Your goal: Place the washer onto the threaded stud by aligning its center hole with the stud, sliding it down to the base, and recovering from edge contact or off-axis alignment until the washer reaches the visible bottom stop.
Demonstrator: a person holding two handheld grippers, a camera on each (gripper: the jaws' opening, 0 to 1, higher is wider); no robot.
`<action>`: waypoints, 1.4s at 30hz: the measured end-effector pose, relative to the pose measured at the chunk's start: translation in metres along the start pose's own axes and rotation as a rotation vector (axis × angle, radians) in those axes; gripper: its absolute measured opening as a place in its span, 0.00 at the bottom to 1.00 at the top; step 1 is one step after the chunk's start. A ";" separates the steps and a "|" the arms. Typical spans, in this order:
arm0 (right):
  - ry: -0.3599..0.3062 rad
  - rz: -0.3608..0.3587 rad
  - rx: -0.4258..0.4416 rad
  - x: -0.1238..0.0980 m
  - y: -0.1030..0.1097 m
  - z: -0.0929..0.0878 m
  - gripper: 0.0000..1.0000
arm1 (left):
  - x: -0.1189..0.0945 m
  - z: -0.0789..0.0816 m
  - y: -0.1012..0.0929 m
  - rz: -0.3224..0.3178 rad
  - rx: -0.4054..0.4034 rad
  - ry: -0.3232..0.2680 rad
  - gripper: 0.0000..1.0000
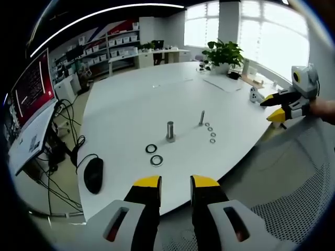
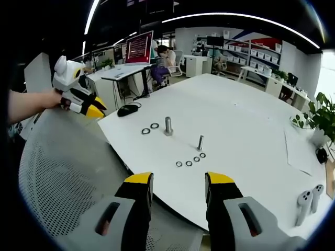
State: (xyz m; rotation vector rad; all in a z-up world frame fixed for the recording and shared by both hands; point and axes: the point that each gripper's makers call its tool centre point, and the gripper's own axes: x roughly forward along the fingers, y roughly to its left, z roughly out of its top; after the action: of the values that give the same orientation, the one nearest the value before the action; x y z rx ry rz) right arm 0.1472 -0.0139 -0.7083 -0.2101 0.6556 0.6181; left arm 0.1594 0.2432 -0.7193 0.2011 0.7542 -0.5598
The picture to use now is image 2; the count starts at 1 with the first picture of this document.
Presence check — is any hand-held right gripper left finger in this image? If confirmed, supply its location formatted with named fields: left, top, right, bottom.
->
left=59, top=172, right=154, bottom=251

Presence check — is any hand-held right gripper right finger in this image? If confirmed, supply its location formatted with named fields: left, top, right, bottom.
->
left=205, top=172, right=307, bottom=251

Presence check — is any large threaded stud bolt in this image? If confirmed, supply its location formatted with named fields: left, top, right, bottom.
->
left=164, top=116, right=174, bottom=136

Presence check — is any person's left hand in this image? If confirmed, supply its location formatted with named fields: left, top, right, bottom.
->
left=39, top=88, right=73, bottom=111

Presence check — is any black computer mouse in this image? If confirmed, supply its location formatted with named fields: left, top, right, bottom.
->
left=117, top=105, right=139, bottom=118

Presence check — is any white standing desk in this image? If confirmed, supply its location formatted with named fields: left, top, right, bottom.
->
left=100, top=63, right=153, bottom=101

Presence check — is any small green desk plant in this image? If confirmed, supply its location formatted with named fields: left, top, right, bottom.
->
left=100, top=58, right=115, bottom=71

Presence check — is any white mesh office chair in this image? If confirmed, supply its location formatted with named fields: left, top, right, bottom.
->
left=18, top=107, right=205, bottom=251

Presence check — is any computer monitor with red screen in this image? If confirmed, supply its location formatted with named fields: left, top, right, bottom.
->
left=124, top=30, right=154, bottom=66

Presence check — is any white handheld controller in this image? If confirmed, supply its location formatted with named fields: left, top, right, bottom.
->
left=310, top=184, right=325, bottom=214
left=295, top=190, right=314, bottom=227

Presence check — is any white swivel chair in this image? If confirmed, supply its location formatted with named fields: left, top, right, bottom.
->
left=167, top=49, right=186, bottom=78

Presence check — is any white paper sheet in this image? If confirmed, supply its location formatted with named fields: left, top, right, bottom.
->
left=283, top=129, right=314, bottom=176

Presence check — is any white cabinet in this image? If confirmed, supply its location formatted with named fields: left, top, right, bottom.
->
left=182, top=54, right=213, bottom=78

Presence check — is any small black device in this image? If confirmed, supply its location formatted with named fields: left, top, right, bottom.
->
left=315, top=147, right=329, bottom=165

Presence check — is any black screen on stand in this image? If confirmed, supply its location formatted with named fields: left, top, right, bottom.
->
left=206, top=36, right=225, bottom=76

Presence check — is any green potted plant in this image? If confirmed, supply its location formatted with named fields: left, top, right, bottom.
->
left=289, top=92, right=335, bottom=147

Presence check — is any shelf with white bins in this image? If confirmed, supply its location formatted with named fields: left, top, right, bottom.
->
left=224, top=36, right=283, bottom=73

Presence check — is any curved ceiling light strip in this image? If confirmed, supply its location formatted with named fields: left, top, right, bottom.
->
left=161, top=12, right=321, bottom=50

